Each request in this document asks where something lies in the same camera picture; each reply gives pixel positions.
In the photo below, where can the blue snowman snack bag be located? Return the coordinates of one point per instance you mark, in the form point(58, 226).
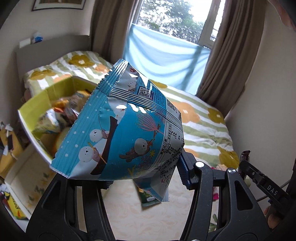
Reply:
point(126, 130)

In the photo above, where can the grey headboard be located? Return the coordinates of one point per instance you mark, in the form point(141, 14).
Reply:
point(42, 53)

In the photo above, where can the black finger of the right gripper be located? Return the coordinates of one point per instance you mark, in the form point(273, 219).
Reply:
point(247, 169)

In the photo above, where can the person's hand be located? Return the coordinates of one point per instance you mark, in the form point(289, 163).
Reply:
point(272, 219)

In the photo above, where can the floral striped quilt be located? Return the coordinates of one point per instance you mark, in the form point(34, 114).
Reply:
point(206, 134)

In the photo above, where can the window frame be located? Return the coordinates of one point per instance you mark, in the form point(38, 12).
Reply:
point(197, 22)

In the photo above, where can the yellow chips bag in box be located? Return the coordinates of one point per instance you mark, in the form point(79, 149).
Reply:
point(53, 120)

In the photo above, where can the brown right curtain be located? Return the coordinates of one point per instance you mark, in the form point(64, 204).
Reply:
point(233, 54)

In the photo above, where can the dark green cracker packet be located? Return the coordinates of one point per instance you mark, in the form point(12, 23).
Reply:
point(146, 199)

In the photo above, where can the light blue hanging cloth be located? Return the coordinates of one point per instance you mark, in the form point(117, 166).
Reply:
point(166, 59)

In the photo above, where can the brown curtain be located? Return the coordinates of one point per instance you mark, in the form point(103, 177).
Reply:
point(110, 25)
point(233, 54)

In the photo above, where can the brown left curtain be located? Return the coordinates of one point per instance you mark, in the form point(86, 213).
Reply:
point(110, 25)

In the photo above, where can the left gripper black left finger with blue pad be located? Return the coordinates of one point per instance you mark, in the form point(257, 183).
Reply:
point(56, 217)

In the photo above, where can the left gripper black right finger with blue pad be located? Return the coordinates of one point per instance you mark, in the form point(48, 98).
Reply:
point(223, 207)

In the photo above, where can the green cardboard box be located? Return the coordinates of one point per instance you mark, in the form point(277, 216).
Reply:
point(40, 103)

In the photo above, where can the framed wall picture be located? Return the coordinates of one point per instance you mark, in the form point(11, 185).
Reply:
point(58, 4)

